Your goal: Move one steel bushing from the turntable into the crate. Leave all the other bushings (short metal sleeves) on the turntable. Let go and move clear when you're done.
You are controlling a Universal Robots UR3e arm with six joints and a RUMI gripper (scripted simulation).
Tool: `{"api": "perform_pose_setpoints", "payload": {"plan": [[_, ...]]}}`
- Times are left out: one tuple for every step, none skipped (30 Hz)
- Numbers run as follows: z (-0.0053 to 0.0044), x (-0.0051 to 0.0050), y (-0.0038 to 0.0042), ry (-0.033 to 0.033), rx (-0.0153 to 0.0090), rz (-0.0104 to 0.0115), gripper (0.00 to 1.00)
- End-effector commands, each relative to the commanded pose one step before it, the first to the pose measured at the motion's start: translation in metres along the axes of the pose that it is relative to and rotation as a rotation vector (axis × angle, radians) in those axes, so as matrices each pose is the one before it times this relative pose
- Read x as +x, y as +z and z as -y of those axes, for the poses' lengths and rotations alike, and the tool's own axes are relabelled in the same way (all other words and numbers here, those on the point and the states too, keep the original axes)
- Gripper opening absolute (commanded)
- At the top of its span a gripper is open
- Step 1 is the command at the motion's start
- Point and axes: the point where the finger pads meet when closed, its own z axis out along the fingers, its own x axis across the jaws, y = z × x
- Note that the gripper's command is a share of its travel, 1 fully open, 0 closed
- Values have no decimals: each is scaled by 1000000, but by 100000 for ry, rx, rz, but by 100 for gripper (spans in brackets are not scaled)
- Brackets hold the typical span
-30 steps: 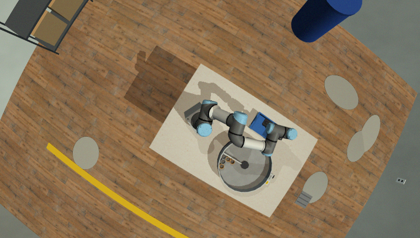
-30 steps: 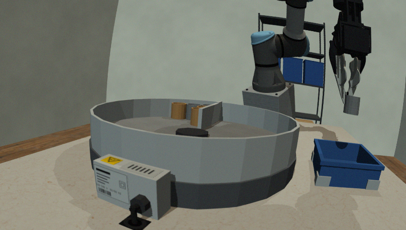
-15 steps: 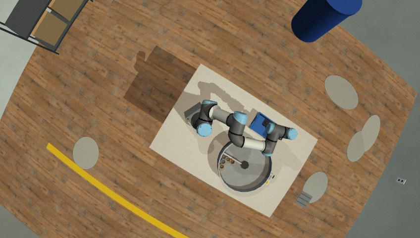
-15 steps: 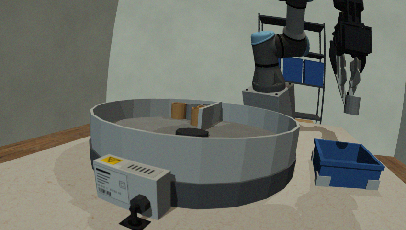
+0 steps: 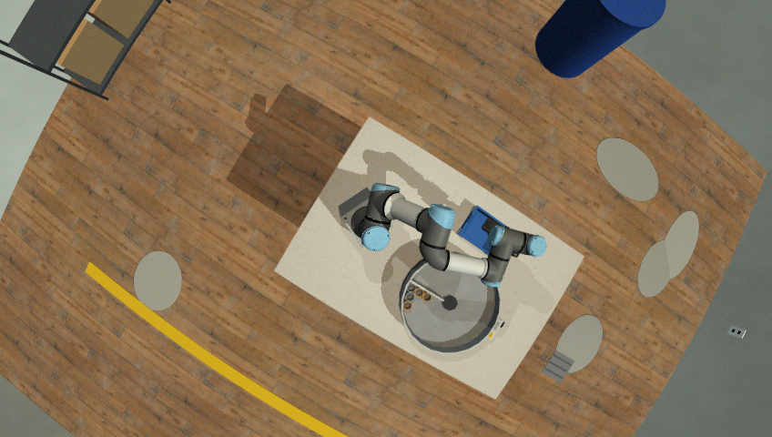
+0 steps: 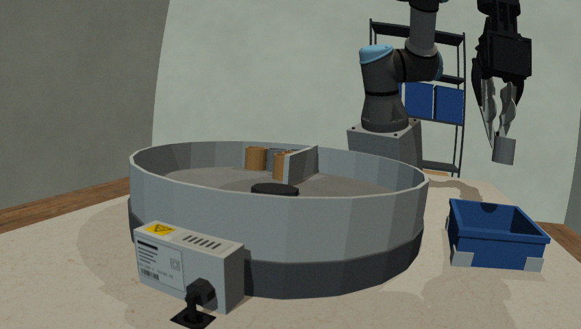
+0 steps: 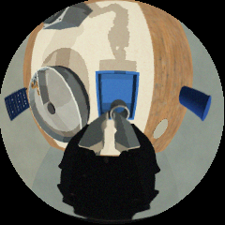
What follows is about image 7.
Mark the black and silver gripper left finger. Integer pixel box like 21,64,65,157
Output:
58,111,110,169

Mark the blue crate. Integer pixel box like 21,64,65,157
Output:
96,70,140,120

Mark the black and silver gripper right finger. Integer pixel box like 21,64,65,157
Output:
112,111,160,174

